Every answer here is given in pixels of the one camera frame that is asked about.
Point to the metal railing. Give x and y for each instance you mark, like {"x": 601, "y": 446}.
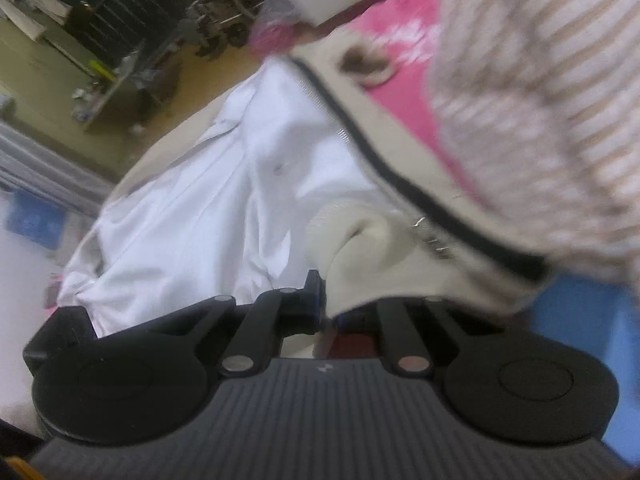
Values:
{"x": 120, "y": 5}

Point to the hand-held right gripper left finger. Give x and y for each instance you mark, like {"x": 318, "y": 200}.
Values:
{"x": 314, "y": 305}

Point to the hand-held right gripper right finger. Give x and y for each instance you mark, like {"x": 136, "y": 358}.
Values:
{"x": 352, "y": 324}

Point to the grey curtain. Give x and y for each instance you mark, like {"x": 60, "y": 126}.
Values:
{"x": 45, "y": 165}

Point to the blue cloth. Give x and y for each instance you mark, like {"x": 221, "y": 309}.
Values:
{"x": 590, "y": 360}

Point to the pink printed blanket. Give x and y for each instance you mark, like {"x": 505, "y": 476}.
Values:
{"x": 415, "y": 105}

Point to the cream jacket with black trim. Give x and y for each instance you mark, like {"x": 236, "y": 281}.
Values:
{"x": 200, "y": 185}

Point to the wheelchair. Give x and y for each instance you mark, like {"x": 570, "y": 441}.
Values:
{"x": 220, "y": 15}

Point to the pink checkered fleece garment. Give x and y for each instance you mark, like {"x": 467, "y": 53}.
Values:
{"x": 525, "y": 85}

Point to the folding table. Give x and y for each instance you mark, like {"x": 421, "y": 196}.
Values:
{"x": 125, "y": 90}

